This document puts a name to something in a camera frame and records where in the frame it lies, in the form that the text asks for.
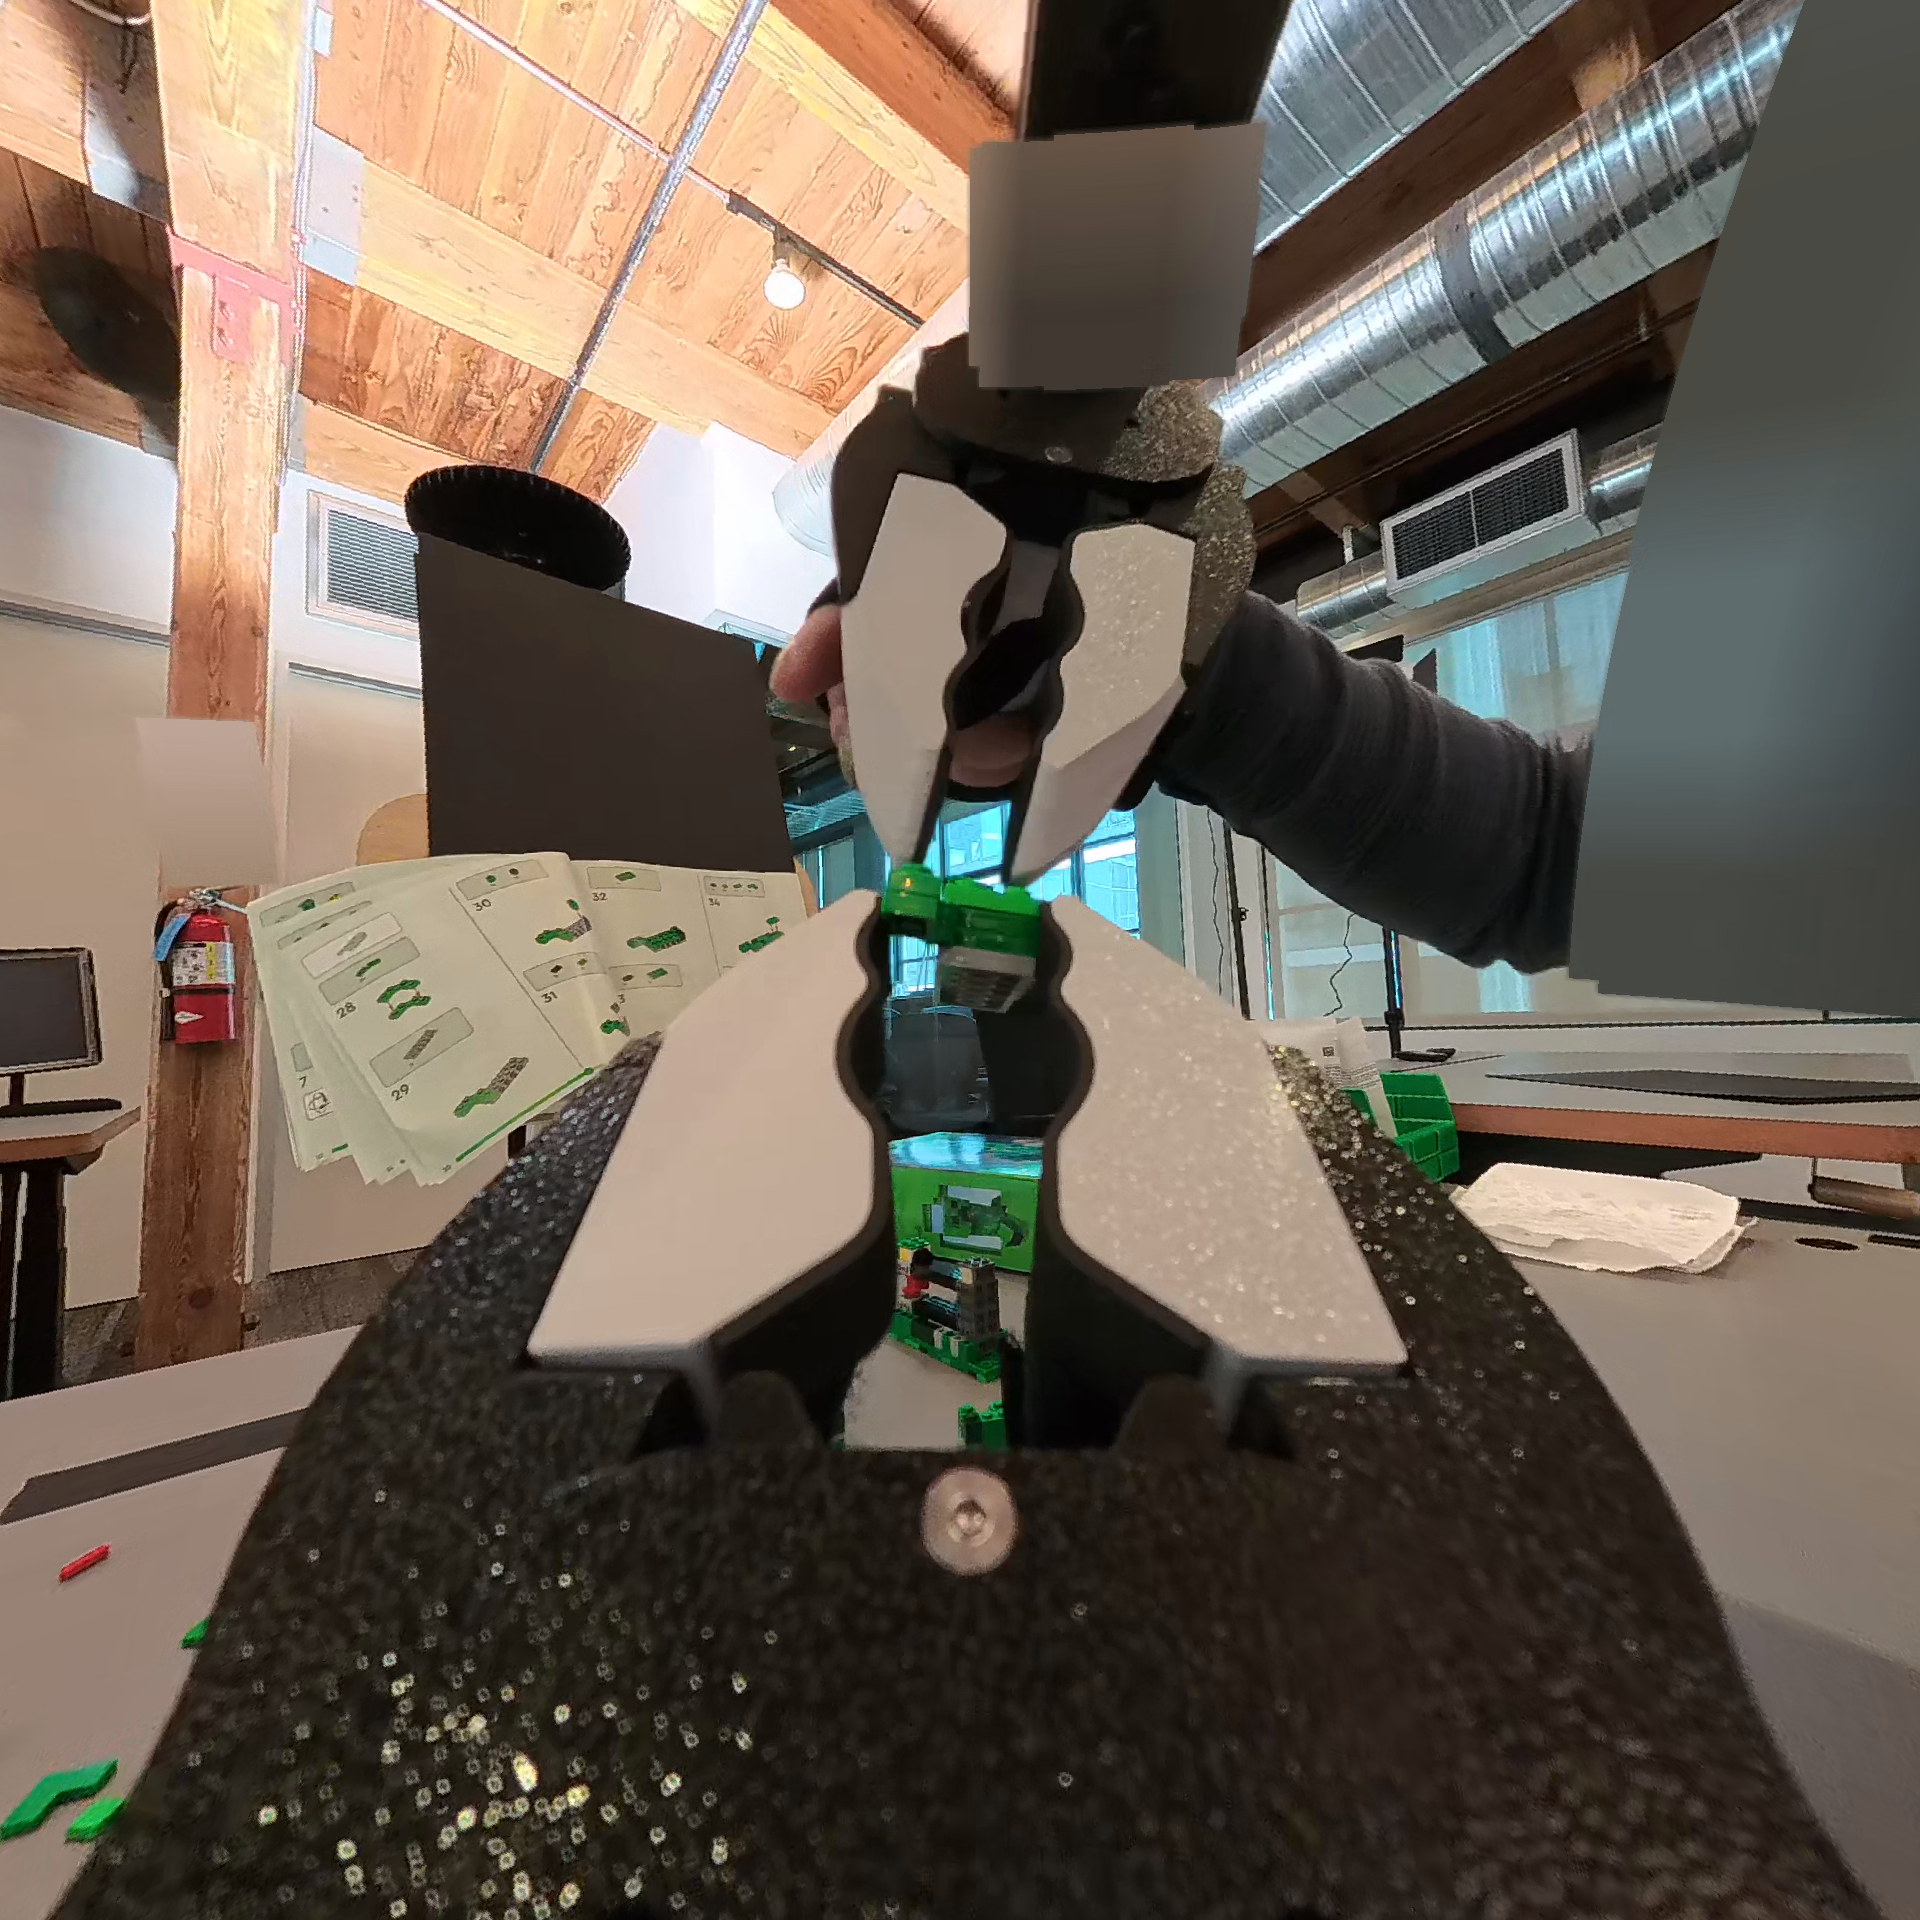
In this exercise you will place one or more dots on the thin silver air duct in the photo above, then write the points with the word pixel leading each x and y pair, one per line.
pixel 1336 592

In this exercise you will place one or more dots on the wide silver air duct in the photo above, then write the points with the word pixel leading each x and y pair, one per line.
pixel 1499 254
pixel 1395 89

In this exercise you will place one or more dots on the white crumpled cloth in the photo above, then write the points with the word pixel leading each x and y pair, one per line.
pixel 1604 1215

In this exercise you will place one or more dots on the green instruction booklet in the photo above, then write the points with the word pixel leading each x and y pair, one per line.
pixel 451 991

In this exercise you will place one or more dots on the wood-edged work table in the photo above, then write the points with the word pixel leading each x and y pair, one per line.
pixel 1650 1126

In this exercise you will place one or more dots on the black tape strip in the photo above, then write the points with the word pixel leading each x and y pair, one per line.
pixel 148 1464

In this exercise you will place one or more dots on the black ceiling speaker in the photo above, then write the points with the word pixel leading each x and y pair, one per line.
pixel 106 322

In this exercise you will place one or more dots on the green angled plate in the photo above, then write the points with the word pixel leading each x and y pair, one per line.
pixel 53 1799

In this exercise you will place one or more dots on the dark flat panel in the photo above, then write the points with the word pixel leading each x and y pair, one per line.
pixel 1154 60

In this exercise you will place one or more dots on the wooden post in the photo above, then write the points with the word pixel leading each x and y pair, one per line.
pixel 224 751

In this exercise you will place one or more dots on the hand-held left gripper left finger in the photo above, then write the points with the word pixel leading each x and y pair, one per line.
pixel 704 1172

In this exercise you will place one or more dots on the small brick model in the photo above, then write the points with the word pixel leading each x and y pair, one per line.
pixel 944 1320

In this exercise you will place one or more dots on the person's right forearm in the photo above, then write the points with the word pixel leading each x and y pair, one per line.
pixel 1348 780

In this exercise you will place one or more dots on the small monitor on stand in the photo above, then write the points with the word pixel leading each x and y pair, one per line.
pixel 43 1009

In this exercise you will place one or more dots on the ceiling bulb lamp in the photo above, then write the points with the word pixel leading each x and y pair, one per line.
pixel 784 281

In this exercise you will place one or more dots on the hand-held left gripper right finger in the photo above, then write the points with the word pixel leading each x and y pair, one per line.
pixel 1213 1184

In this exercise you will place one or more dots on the grey ceiling pipe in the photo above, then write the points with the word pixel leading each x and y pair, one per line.
pixel 649 224

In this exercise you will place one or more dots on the red fire extinguisher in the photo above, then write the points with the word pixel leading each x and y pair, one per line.
pixel 201 975

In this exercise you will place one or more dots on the black table mat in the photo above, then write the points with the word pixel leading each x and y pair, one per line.
pixel 1724 1085

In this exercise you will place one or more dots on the black round lamp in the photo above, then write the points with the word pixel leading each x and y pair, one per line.
pixel 516 517

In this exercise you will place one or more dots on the small red brick piece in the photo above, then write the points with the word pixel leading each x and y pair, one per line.
pixel 85 1561

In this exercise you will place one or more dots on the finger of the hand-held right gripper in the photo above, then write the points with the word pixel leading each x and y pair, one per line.
pixel 900 646
pixel 1117 646

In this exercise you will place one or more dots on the wooden side desk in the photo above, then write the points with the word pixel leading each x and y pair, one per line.
pixel 60 1142

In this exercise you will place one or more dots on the black light stand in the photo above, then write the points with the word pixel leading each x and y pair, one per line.
pixel 1395 991
pixel 1244 914

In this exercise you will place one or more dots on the white duct vent unit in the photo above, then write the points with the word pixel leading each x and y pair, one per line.
pixel 1477 517

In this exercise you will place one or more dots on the small green plate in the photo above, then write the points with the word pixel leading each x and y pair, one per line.
pixel 94 1818

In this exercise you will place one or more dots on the green storage bin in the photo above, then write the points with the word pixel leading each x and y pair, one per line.
pixel 1417 1126

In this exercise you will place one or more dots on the clear plastic bags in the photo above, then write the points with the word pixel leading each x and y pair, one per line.
pixel 1336 1050

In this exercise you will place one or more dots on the green printed box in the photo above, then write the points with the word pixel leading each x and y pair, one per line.
pixel 968 1200

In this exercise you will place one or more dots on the black board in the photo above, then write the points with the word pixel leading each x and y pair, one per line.
pixel 600 721

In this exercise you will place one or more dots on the green brick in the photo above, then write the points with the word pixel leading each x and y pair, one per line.
pixel 984 1425

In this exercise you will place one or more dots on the white wall vent grille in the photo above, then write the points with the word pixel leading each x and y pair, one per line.
pixel 369 564

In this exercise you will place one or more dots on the green brick assembly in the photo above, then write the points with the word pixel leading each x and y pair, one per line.
pixel 974 921

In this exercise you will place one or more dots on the person's right hand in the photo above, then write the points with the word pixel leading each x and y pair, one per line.
pixel 809 662

